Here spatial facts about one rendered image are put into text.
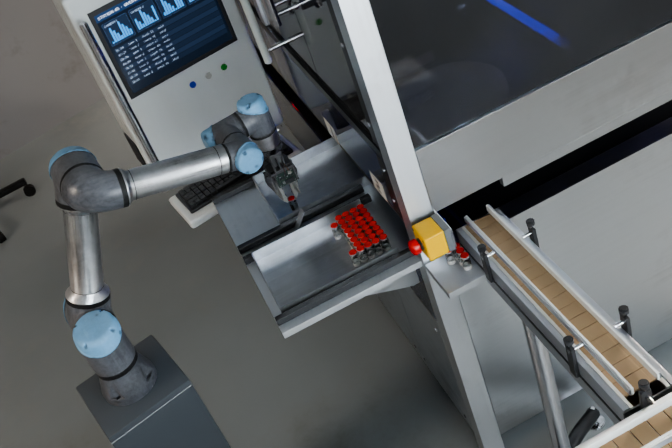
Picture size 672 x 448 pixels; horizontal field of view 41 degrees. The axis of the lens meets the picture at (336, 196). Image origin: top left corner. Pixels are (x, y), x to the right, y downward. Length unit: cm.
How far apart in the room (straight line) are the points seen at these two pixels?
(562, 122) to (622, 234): 48
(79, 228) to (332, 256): 66
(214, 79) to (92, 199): 96
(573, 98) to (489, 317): 66
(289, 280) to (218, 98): 86
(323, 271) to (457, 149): 51
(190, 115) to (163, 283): 125
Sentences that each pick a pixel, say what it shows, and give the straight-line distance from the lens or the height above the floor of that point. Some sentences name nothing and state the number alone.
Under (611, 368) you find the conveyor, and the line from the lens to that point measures 188.
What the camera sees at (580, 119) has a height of 107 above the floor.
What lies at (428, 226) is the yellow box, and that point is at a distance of 217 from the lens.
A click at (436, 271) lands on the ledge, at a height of 88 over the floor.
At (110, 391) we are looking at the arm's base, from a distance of 245.
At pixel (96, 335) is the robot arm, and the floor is 101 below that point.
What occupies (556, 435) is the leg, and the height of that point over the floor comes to 27.
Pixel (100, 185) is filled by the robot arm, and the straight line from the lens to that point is 216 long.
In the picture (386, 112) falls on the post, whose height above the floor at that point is 135.
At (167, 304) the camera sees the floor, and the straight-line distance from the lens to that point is 396.
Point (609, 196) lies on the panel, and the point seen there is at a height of 78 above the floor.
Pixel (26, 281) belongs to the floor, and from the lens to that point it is 457.
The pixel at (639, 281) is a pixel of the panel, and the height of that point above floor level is 41.
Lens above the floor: 243
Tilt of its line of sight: 36 degrees down
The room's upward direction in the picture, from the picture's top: 21 degrees counter-clockwise
